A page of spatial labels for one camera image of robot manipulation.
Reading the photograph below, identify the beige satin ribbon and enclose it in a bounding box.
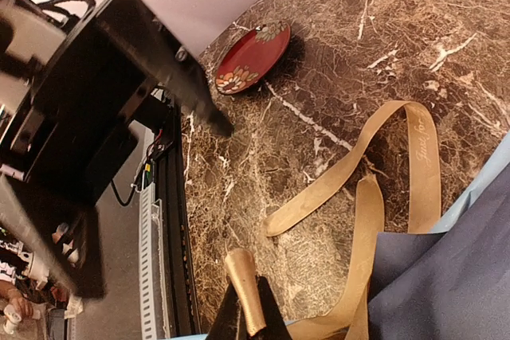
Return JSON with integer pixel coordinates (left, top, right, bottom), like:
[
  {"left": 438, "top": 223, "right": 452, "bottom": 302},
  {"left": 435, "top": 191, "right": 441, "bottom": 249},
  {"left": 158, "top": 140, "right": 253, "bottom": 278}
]
[{"left": 225, "top": 100, "right": 441, "bottom": 339}]

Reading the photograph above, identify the black front frame rail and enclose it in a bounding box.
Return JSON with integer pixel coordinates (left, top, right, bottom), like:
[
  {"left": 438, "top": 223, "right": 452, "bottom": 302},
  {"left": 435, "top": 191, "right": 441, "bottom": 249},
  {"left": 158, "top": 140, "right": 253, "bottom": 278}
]
[{"left": 154, "top": 96, "right": 201, "bottom": 338}]

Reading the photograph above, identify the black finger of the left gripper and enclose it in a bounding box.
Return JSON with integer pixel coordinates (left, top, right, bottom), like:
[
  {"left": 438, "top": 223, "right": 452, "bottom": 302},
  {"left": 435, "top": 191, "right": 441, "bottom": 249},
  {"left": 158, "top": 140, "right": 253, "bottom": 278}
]
[{"left": 1, "top": 175, "right": 106, "bottom": 299}]

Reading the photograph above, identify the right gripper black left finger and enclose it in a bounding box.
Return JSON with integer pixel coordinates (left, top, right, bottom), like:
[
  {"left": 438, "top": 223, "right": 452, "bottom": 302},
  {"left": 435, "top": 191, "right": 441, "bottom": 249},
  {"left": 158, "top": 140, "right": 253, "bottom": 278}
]
[{"left": 207, "top": 286, "right": 249, "bottom": 340}]

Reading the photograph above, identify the white slotted cable duct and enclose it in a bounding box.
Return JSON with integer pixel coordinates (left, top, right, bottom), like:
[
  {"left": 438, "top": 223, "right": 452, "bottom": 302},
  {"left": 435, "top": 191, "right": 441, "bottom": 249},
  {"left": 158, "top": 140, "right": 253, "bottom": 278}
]
[{"left": 139, "top": 183, "right": 159, "bottom": 340}]

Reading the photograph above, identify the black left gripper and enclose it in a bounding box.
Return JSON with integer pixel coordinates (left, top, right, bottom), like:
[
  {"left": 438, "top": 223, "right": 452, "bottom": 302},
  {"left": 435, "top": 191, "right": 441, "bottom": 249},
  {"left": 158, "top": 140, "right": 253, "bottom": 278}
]
[{"left": 1, "top": 0, "right": 234, "bottom": 205}]

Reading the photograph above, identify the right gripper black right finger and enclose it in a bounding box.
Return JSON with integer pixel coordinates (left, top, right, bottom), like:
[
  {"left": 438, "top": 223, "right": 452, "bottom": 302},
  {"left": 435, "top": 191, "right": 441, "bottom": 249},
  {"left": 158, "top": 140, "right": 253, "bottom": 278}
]
[{"left": 257, "top": 276, "right": 292, "bottom": 340}]

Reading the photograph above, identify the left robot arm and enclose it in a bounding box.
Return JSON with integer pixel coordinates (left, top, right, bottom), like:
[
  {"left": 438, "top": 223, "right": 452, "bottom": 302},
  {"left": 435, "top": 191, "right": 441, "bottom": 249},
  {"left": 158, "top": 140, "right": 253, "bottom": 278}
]
[{"left": 1, "top": 0, "right": 233, "bottom": 299}]

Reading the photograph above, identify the red floral plate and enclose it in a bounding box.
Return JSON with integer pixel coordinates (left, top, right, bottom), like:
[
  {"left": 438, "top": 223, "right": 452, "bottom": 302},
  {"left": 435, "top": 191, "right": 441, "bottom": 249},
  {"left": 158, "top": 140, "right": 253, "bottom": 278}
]
[{"left": 214, "top": 21, "right": 291, "bottom": 96}]

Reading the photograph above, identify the blue wrapping paper sheet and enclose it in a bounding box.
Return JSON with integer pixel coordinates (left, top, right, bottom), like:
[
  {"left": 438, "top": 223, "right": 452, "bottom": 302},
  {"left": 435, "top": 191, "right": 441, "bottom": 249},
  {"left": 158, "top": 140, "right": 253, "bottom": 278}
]
[{"left": 278, "top": 128, "right": 510, "bottom": 340}]

